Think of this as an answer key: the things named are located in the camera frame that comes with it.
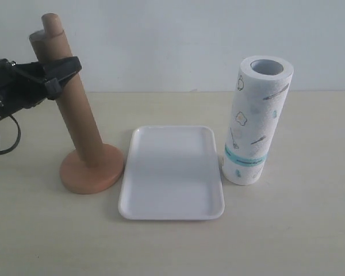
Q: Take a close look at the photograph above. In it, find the black looped cable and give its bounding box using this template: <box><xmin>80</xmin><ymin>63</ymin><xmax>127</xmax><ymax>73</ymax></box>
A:
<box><xmin>0</xmin><ymin>114</ymin><xmax>21</xmax><ymax>162</ymax></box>

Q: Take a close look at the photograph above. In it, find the printed white paper towel roll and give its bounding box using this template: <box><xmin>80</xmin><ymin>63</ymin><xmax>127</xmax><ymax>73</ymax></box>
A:
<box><xmin>222</xmin><ymin>56</ymin><xmax>294</xmax><ymax>186</ymax></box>

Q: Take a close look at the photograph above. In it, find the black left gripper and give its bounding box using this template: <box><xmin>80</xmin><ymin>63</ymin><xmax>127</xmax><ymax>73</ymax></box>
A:
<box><xmin>0</xmin><ymin>56</ymin><xmax>82</xmax><ymax>121</ymax></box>

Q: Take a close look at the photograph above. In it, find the wooden paper towel holder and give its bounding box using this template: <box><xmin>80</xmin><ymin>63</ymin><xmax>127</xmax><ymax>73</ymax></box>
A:
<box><xmin>41</xmin><ymin>13</ymin><xmax>125</xmax><ymax>194</ymax></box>

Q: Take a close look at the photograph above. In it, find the white rectangular plastic tray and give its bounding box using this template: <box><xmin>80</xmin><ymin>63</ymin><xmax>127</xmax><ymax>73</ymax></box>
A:
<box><xmin>118</xmin><ymin>125</ymin><xmax>225</xmax><ymax>221</ymax></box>

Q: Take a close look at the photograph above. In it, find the brown cardboard tube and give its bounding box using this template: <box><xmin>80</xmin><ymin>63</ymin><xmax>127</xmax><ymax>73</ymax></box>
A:
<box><xmin>29</xmin><ymin>30</ymin><xmax>104</xmax><ymax>167</ymax></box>

